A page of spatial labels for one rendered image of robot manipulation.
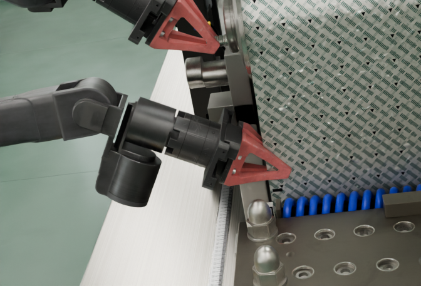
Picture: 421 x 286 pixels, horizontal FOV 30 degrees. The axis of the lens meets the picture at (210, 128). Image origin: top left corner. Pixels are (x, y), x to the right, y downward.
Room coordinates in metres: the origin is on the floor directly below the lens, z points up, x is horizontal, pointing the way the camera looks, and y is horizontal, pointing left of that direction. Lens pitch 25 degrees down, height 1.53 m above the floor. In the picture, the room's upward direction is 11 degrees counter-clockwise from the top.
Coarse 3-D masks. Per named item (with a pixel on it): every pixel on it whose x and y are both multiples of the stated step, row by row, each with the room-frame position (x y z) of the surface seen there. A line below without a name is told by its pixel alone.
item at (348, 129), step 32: (384, 64) 0.82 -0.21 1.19; (416, 64) 0.82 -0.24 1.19; (256, 96) 0.85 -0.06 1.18; (288, 96) 0.84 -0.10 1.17; (320, 96) 0.83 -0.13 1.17; (352, 96) 0.83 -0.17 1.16; (384, 96) 0.82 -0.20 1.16; (416, 96) 0.82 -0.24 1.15; (288, 128) 0.84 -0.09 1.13; (320, 128) 0.84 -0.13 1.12; (352, 128) 0.83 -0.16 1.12; (384, 128) 0.82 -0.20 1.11; (416, 128) 0.82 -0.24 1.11; (288, 160) 0.84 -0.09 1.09; (320, 160) 0.84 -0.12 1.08; (352, 160) 0.83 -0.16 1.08; (384, 160) 0.82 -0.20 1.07; (416, 160) 0.82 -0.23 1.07; (288, 192) 0.84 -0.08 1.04; (320, 192) 0.84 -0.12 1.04
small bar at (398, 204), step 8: (408, 192) 0.78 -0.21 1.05; (416, 192) 0.78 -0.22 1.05; (384, 200) 0.77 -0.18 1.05; (392, 200) 0.77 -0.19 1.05; (400, 200) 0.77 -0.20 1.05; (408, 200) 0.76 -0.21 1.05; (416, 200) 0.76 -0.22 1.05; (384, 208) 0.77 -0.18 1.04; (392, 208) 0.76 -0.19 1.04; (400, 208) 0.76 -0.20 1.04; (408, 208) 0.76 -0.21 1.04; (416, 208) 0.76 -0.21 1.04; (392, 216) 0.76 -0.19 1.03; (400, 216) 0.76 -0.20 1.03
